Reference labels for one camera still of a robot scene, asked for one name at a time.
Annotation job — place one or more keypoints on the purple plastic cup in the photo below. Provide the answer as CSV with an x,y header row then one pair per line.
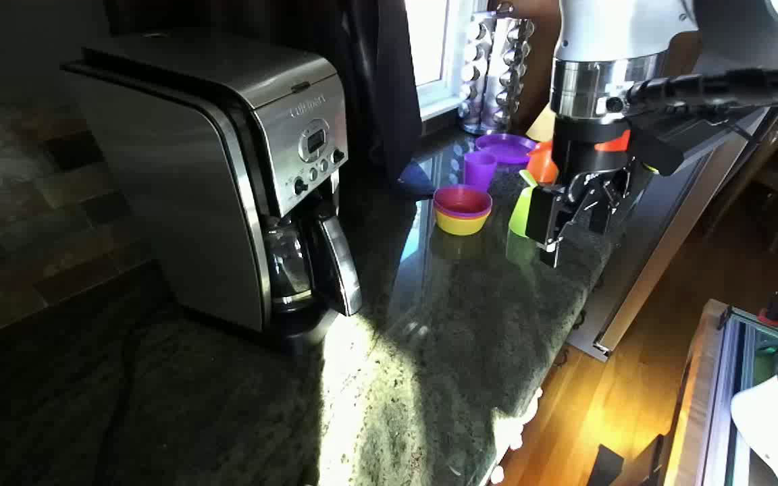
x,y
479,168

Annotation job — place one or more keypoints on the yellow-green plastic cup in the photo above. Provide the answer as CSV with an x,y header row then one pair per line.
x,y
521,213

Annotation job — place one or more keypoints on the white window frame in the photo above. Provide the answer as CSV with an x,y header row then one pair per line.
x,y
440,30

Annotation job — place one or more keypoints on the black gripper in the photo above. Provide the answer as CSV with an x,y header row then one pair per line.
x,y
596,176

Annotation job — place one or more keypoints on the purple plastic plate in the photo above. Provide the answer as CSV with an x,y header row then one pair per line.
x,y
507,149

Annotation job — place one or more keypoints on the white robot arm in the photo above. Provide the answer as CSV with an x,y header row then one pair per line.
x,y
640,57

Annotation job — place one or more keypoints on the glass coffee carafe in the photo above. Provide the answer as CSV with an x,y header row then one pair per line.
x,y
313,271

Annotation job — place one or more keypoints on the pink and yellow bowls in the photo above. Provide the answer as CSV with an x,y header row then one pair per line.
x,y
461,209

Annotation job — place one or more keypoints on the stainless steel appliance front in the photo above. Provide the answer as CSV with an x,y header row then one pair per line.
x,y
655,223

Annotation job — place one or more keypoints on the stainless steel coffee maker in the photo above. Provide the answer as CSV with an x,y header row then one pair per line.
x,y
212,138

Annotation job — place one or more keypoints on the orange plastic cup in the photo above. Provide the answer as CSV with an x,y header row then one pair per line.
x,y
541,165

